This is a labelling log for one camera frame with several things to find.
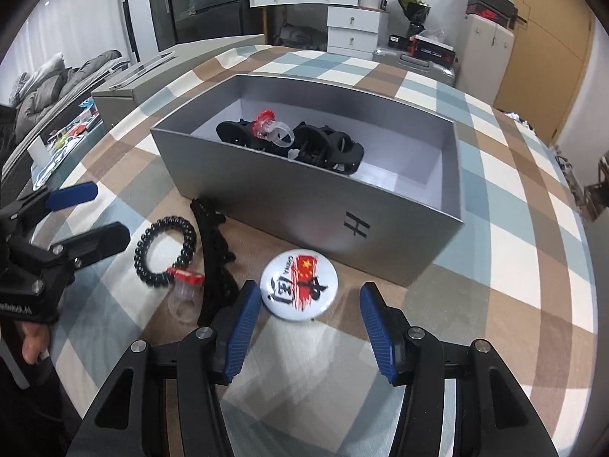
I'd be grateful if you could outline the grey bedding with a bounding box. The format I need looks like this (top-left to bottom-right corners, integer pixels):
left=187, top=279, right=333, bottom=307
left=10, top=50, right=131, bottom=148

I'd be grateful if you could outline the white curtain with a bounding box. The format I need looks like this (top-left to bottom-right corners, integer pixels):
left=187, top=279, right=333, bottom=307
left=14, top=0, right=129, bottom=105

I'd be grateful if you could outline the long black hair clip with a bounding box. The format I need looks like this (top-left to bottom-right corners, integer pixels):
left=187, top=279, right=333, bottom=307
left=189, top=198, right=239, bottom=327

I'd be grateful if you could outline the white suitcase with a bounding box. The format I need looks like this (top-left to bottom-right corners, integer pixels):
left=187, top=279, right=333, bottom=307
left=464, top=12, right=515, bottom=93

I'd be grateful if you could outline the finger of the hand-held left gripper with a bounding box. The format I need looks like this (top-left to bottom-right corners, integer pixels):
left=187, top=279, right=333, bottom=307
left=10, top=221, right=131, bottom=267
left=0, top=182, right=99, bottom=222

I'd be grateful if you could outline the grey cabinet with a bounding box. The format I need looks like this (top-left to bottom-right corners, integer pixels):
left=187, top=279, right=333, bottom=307
left=90, top=33, right=267, bottom=129

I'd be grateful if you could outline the black bead bracelet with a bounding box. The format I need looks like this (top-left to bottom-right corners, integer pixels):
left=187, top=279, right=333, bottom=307
left=134, top=216, right=198, bottom=289

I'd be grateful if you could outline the black claw hair clip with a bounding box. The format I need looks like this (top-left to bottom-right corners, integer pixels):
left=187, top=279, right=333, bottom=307
left=292, top=124, right=366, bottom=174
left=216, top=118, right=267, bottom=150

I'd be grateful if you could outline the white tablet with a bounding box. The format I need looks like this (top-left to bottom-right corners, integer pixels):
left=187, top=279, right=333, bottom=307
left=108, top=52, right=177, bottom=90

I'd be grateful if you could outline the person's left hand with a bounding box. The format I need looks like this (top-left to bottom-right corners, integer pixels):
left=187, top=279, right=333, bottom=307
left=20, top=319, right=52, bottom=365

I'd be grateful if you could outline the white drawer unit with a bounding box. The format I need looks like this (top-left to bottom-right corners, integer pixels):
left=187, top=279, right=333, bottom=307
left=326, top=5, right=384, bottom=55

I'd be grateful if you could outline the wooden door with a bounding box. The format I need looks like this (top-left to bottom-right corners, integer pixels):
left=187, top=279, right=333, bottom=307
left=495, top=0, right=595, bottom=108

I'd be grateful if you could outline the silver suitcase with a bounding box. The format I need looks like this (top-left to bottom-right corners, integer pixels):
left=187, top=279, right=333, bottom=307
left=371, top=46, right=458, bottom=87

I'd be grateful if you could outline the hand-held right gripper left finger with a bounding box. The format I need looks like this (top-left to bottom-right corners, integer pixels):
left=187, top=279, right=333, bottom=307
left=67, top=281, right=262, bottom=457

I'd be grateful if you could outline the black wrapped flower bouquet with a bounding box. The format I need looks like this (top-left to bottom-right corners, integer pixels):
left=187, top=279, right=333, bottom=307
left=390, top=0, right=431, bottom=39

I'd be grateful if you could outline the black glass cabinet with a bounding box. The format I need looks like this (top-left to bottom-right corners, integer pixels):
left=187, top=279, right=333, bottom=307
left=121, top=0, right=174, bottom=58

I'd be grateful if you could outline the black refrigerator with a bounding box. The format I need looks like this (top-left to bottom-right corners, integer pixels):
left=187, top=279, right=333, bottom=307
left=171, top=0, right=243, bottom=47

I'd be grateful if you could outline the round pin badge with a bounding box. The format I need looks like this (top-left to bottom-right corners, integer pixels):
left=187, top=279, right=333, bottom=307
left=261, top=251, right=335, bottom=322

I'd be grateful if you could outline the red and black shoe box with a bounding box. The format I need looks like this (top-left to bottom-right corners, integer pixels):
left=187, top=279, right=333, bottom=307
left=465, top=2, right=517, bottom=22

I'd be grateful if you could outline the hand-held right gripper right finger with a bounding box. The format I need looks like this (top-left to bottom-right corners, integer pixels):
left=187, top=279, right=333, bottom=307
left=359, top=282, right=560, bottom=457

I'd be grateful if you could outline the silver cardboard box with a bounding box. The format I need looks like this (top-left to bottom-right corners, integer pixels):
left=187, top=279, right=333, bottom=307
left=150, top=74, right=464, bottom=289

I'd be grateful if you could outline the person's left forearm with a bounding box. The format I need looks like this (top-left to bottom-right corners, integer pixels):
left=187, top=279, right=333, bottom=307
left=0, top=362, right=84, bottom=457

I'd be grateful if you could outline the glass coffee table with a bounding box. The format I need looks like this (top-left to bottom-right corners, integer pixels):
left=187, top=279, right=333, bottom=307
left=29, top=95, right=103, bottom=191

